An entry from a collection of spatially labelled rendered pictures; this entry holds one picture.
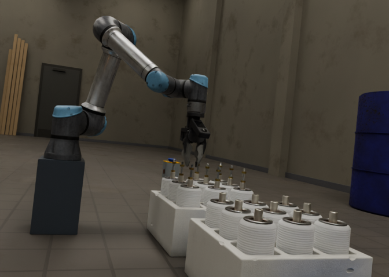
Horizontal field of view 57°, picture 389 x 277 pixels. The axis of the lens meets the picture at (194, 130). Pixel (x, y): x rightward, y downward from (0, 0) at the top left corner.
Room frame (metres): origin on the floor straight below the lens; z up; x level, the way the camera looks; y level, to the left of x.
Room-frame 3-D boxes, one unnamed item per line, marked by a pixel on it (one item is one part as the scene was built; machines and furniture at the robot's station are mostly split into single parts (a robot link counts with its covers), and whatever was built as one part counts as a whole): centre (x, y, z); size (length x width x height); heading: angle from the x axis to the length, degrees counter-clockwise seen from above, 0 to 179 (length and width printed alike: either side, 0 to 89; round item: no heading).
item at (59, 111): (1.55, 0.55, 0.47); 0.13 x 0.12 x 0.14; 156
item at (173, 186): (1.54, 0.04, 0.16); 0.10 x 0.10 x 0.18
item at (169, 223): (1.58, -0.07, 0.09); 0.39 x 0.39 x 0.18; 21
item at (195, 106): (1.44, 0.00, 0.56); 0.08 x 0.08 x 0.05
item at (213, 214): (1.15, -0.11, 0.16); 0.10 x 0.10 x 0.18
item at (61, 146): (1.54, 0.55, 0.35); 0.15 x 0.15 x 0.10
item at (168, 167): (1.83, 0.10, 0.16); 0.07 x 0.07 x 0.31; 21
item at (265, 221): (0.93, -0.19, 0.25); 0.08 x 0.08 x 0.01
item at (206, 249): (1.08, -0.26, 0.09); 0.39 x 0.39 x 0.18; 19
